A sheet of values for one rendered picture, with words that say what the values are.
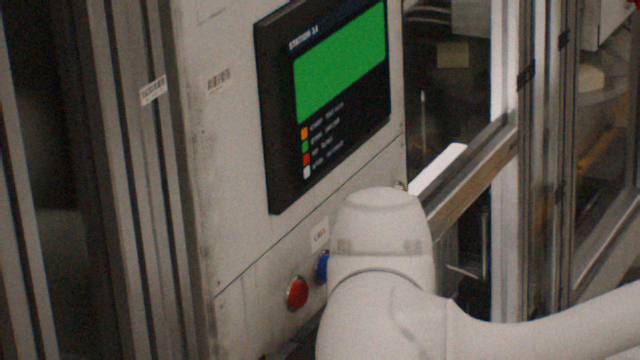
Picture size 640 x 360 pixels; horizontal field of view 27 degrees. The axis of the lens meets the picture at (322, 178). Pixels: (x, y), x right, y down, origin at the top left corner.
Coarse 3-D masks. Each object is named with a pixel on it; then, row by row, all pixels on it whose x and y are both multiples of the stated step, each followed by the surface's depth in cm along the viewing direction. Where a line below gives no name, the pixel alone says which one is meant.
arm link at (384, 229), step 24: (360, 192) 134; (384, 192) 134; (336, 216) 134; (360, 216) 131; (384, 216) 130; (408, 216) 131; (336, 240) 133; (360, 240) 130; (384, 240) 130; (408, 240) 131; (336, 264) 132; (360, 264) 129; (384, 264) 129; (408, 264) 130; (432, 264) 133; (432, 288) 133
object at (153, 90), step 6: (162, 78) 116; (150, 84) 114; (156, 84) 115; (162, 84) 116; (144, 90) 114; (150, 90) 114; (156, 90) 115; (162, 90) 116; (144, 96) 114; (150, 96) 115; (156, 96) 115; (144, 102) 114
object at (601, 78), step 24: (624, 24) 245; (600, 48) 234; (624, 48) 247; (600, 72) 236; (624, 72) 250; (600, 96) 239; (624, 96) 253; (600, 120) 241; (624, 120) 255; (576, 144) 231; (600, 144) 244; (624, 144) 258; (576, 168) 234; (600, 168) 247; (624, 168) 261; (576, 192) 236; (600, 192) 249; (624, 192) 264; (576, 216) 238; (600, 216) 252; (576, 240) 241; (576, 264) 244
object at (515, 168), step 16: (528, 0) 192; (528, 16) 193; (528, 32) 194; (528, 48) 196; (528, 96) 199; (528, 112) 200; (528, 128) 201; (528, 144) 203; (512, 160) 201; (528, 160) 204; (512, 176) 202; (528, 176) 205; (496, 192) 204; (512, 192) 203; (528, 192) 206; (496, 208) 205; (512, 208) 204; (496, 224) 207; (512, 224) 205; (496, 240) 208; (512, 240) 206; (496, 256) 209; (512, 256) 208; (496, 272) 210; (512, 272) 209; (496, 288) 212; (512, 288) 210; (496, 304) 213; (512, 304) 211; (496, 320) 214; (512, 320) 213
